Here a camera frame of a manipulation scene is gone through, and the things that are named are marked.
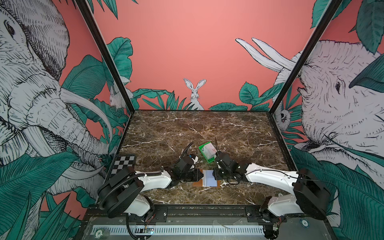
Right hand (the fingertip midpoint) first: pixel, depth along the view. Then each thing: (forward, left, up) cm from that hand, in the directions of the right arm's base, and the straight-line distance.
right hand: (211, 173), depth 83 cm
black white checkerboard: (+7, +54, -1) cm, 55 cm away
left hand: (-1, +4, 0) cm, 4 cm away
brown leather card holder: (-3, +2, -4) cm, 5 cm away
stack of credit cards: (+16, 0, -3) cm, 16 cm away
